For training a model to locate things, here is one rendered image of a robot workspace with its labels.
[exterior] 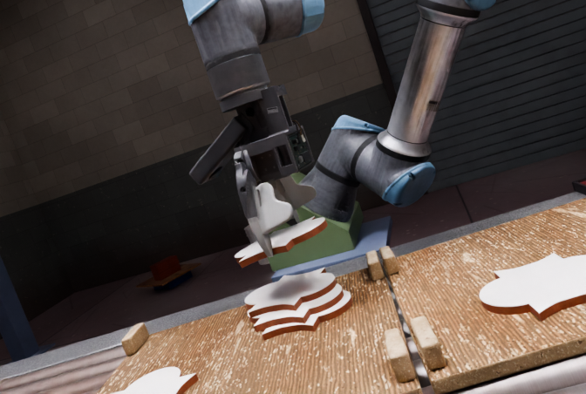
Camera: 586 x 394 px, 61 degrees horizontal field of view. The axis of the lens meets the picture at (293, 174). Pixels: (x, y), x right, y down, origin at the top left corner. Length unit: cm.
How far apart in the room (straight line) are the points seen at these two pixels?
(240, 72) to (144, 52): 553
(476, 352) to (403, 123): 60
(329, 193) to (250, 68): 56
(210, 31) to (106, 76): 578
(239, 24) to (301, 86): 485
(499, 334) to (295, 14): 46
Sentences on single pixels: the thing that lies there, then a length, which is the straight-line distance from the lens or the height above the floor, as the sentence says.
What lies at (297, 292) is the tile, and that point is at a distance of 71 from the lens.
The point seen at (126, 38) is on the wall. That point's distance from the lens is 627.
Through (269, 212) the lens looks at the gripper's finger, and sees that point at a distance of 63.
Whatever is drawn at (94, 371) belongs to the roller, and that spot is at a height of 91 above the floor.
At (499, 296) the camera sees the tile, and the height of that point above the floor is 95.
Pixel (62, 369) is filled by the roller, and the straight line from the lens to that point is 101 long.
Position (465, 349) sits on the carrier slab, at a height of 94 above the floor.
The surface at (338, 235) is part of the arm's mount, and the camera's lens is 114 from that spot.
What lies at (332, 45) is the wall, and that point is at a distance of 544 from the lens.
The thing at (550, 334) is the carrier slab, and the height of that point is 94.
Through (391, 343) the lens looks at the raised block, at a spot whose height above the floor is 96.
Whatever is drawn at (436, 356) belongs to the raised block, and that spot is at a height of 95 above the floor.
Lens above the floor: 119
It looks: 6 degrees down
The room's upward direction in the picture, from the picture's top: 19 degrees counter-clockwise
